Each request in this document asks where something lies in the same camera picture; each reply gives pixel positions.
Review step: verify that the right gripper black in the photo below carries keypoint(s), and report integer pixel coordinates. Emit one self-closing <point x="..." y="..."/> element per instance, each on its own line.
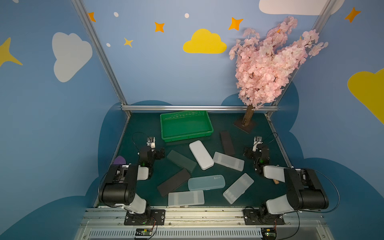
<point x="249" y="152"/>

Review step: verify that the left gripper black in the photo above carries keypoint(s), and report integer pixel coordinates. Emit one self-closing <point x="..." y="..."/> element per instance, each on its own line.
<point x="159" y="153"/>

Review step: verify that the black pencil case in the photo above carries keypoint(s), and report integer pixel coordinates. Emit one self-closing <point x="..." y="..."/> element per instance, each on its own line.
<point x="174" y="182"/>
<point x="227" y="143"/>

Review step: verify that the frosted clear pencil case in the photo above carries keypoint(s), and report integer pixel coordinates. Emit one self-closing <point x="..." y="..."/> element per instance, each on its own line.
<point x="229" y="161"/>

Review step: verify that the dark translucent grey pencil case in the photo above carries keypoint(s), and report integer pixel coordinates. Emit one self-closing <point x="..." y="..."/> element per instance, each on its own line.
<point x="182" y="161"/>

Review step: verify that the white opaque pencil case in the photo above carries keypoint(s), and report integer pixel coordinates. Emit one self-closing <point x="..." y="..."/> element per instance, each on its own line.
<point x="201" y="154"/>

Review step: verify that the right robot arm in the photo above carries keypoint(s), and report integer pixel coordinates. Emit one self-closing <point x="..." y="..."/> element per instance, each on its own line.
<point x="304" y="189"/>

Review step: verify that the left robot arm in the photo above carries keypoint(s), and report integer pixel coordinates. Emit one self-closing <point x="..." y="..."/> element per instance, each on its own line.
<point x="118" y="188"/>

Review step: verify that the green plastic storage tray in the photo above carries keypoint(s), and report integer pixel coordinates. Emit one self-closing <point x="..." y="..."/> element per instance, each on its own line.
<point x="185" y="125"/>

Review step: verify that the light blue pencil case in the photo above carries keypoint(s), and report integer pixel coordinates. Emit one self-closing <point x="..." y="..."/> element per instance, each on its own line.
<point x="206" y="183"/>

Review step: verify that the frosted pencil case front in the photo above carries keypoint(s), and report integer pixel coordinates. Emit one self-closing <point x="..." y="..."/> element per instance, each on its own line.
<point x="190" y="198"/>

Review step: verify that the purple pink toy shovel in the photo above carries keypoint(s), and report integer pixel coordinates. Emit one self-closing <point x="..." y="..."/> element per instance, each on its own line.
<point x="119" y="160"/>

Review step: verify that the pink blossom artificial tree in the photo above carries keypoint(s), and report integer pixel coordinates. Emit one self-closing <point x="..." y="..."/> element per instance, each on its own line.
<point x="264" y="66"/>

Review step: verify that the left circuit board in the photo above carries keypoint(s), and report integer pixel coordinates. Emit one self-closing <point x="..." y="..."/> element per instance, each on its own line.
<point x="143" y="233"/>

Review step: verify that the circuit board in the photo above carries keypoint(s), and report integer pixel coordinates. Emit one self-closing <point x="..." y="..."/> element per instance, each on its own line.
<point x="143" y="233"/>
<point x="268" y="234"/>

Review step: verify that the right circuit board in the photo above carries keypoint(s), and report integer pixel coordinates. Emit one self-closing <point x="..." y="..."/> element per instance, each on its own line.
<point x="268" y="234"/>

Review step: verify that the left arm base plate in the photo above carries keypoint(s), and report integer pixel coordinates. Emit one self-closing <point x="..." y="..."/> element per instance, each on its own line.
<point x="152" y="217"/>

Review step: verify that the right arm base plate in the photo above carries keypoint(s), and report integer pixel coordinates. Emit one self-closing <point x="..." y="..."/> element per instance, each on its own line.
<point x="261" y="217"/>

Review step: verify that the aluminium front rail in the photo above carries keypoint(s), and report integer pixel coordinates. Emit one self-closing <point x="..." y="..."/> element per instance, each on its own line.
<point x="205" y="223"/>

